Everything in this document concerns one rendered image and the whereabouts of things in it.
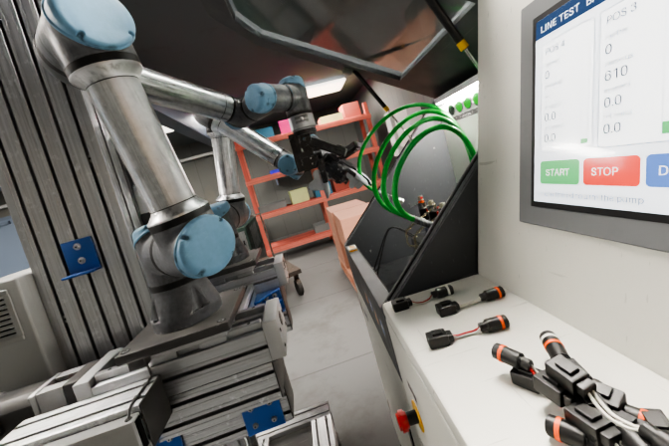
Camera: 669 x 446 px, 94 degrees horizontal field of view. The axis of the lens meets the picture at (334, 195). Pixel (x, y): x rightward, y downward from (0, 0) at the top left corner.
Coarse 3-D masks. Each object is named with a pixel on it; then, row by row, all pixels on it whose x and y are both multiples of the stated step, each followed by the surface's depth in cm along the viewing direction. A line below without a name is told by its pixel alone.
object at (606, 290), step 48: (480, 0) 62; (528, 0) 49; (480, 48) 63; (480, 96) 64; (480, 144) 64; (480, 192) 65; (480, 240) 65; (528, 240) 51; (576, 240) 42; (528, 288) 52; (576, 288) 42; (624, 288) 36; (624, 336) 36; (432, 432) 47
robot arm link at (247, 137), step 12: (204, 120) 113; (216, 120) 112; (228, 132) 113; (240, 132) 112; (252, 132) 113; (240, 144) 114; (252, 144) 112; (264, 144) 112; (276, 144) 114; (264, 156) 113; (276, 156) 112; (288, 156) 110; (288, 168) 110
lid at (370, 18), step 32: (224, 0) 98; (256, 0) 97; (288, 0) 92; (320, 0) 88; (352, 0) 84; (384, 0) 80; (416, 0) 77; (448, 0) 74; (256, 32) 119; (288, 32) 113; (320, 32) 107; (352, 32) 101; (384, 32) 96; (416, 32) 91; (320, 64) 131; (352, 64) 125; (384, 64) 119; (416, 64) 108; (448, 64) 102
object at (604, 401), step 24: (552, 336) 37; (504, 360) 37; (528, 360) 35; (552, 360) 32; (528, 384) 35; (552, 384) 31; (576, 384) 29; (600, 384) 30; (576, 408) 28; (600, 408) 27; (624, 408) 28; (648, 408) 28; (552, 432) 29; (576, 432) 27; (600, 432) 26; (624, 432) 25; (648, 432) 24
